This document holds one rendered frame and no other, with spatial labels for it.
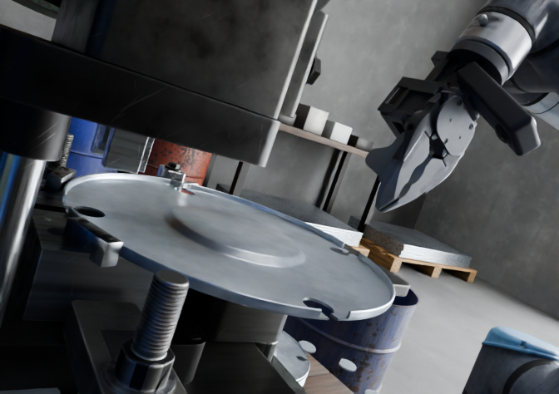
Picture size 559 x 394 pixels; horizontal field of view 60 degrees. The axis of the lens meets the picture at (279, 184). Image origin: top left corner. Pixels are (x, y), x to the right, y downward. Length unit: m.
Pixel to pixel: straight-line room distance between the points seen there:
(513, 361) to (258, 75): 0.70
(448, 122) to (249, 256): 0.28
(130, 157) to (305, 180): 4.36
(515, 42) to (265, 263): 0.38
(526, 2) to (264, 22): 0.38
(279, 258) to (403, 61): 4.85
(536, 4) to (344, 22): 4.06
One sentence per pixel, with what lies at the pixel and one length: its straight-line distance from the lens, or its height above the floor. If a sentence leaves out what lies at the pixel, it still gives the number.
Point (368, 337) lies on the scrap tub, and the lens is 1.52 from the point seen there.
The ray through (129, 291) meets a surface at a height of 0.76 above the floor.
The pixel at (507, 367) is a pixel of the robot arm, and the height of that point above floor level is 0.63.
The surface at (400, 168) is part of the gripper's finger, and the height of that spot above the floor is 0.88.
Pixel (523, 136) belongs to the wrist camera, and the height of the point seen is 0.95.
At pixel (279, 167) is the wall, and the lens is 4.48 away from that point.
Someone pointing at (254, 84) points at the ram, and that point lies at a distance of 0.32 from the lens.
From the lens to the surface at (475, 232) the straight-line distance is 5.54.
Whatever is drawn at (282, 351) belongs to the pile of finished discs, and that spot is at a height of 0.38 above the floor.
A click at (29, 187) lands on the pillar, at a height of 0.82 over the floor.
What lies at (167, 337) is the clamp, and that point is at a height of 0.78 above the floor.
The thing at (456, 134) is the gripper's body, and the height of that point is 0.94.
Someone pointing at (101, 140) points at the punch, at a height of 0.84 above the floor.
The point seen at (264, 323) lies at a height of 0.72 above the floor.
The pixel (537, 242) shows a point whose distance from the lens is 5.22.
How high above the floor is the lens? 0.89
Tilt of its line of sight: 8 degrees down
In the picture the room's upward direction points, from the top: 19 degrees clockwise
